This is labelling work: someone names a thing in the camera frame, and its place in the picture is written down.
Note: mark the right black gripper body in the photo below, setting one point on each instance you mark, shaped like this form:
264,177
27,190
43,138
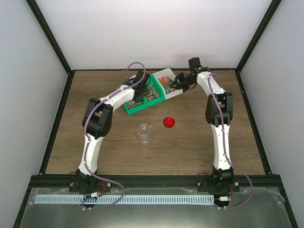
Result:
188,82

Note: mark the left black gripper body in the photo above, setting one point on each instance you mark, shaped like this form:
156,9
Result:
144,92

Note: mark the white candy bin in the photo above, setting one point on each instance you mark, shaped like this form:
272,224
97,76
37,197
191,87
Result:
165,78

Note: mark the green double candy bin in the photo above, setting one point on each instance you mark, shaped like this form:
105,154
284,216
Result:
155,95

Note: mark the clear plastic jar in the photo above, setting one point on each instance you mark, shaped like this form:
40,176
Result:
144,134

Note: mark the green slotted scoop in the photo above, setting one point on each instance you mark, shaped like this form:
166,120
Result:
167,86

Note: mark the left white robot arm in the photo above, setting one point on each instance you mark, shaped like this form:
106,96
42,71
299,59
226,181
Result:
97,123

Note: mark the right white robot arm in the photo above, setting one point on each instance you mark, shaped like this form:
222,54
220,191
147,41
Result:
219,114

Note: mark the red jar lid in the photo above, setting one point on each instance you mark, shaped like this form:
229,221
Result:
168,122

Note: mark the light blue slotted strip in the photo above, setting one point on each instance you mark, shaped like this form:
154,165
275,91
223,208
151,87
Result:
127,199

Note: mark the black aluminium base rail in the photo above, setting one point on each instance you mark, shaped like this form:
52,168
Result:
199,182

